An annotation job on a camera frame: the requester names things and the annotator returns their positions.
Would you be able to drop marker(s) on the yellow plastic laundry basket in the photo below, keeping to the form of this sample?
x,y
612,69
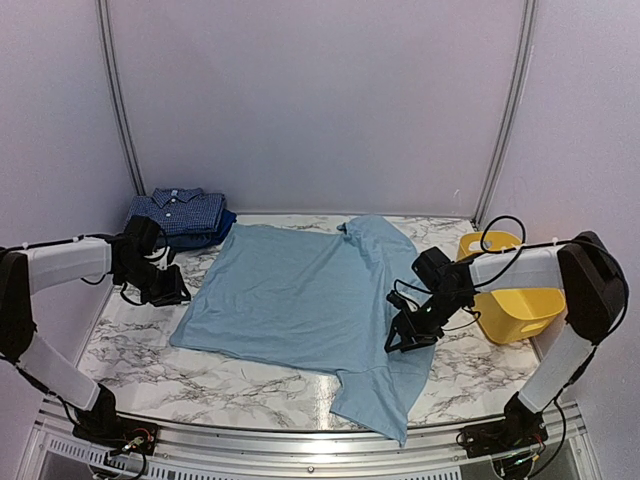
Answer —
x,y
508,316

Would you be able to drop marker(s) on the blue plaid button shirt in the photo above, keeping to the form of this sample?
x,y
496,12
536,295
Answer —
x,y
180,211

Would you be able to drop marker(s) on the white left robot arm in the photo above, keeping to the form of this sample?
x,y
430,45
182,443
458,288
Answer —
x,y
38,284

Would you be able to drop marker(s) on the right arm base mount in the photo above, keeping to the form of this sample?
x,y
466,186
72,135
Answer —
x,y
497,437

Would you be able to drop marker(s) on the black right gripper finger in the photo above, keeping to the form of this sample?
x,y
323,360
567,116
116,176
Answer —
x,y
401,331
405,344

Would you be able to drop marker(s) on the right aluminium wall post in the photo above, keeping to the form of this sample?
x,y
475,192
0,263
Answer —
x,y
513,100

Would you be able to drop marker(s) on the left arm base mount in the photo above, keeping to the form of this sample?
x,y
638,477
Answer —
x,y
130,435

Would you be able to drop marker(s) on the aluminium front rail frame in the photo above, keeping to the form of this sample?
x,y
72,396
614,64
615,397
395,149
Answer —
x,y
190,451

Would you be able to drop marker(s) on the aluminium wall post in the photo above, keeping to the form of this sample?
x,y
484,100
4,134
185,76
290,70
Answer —
x,y
117,97
513,100

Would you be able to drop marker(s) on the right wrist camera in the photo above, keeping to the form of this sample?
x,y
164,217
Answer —
x,y
397,300

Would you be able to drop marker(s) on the folded dark blue t-shirt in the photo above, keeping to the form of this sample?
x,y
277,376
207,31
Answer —
x,y
188,242

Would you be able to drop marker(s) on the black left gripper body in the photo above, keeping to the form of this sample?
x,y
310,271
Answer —
x,y
153,285

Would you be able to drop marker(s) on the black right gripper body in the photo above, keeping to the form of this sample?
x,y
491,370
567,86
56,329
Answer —
x,y
428,325

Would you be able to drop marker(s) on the left aluminium wall post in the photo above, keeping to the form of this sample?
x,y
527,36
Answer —
x,y
117,97

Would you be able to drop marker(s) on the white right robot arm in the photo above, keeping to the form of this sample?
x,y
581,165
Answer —
x,y
592,281

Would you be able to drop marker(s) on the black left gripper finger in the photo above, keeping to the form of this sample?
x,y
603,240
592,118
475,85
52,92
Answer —
x,y
162,301
180,288

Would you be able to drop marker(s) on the light blue garment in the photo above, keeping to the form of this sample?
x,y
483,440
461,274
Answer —
x,y
315,301

